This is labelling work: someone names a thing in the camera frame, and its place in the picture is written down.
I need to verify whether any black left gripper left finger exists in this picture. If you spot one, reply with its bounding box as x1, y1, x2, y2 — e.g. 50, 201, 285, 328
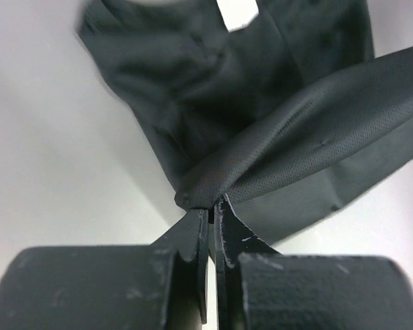
0, 210, 209, 329

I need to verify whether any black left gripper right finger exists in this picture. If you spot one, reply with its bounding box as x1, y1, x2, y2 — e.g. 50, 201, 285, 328
213, 196, 413, 330

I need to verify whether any black t shirt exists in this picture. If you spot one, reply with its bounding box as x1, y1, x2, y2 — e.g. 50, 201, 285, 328
78, 1, 413, 244

